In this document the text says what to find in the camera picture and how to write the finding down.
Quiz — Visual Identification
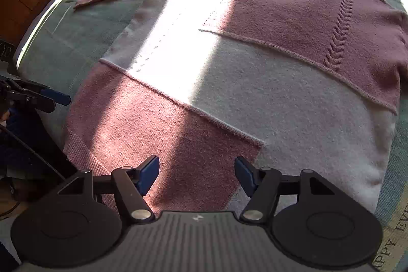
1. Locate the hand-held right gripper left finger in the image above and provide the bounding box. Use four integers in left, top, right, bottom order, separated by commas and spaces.
57, 155, 160, 224

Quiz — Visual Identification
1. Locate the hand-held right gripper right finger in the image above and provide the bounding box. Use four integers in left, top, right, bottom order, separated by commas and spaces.
234, 156, 337, 223

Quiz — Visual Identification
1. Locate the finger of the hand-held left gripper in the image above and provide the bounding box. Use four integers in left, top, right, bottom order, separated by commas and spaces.
0, 77, 49, 95
19, 87, 71, 114

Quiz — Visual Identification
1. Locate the pink and white knit sweater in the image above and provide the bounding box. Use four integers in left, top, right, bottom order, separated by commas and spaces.
64, 0, 408, 215

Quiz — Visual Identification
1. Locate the green plaid bed blanket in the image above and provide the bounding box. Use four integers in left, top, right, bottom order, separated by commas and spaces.
16, 0, 408, 272

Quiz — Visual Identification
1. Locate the dark blue cloth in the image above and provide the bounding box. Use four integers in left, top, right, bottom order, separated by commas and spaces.
0, 114, 69, 205

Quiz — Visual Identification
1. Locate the black cable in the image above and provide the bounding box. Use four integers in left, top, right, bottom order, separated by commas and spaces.
0, 125, 68, 182

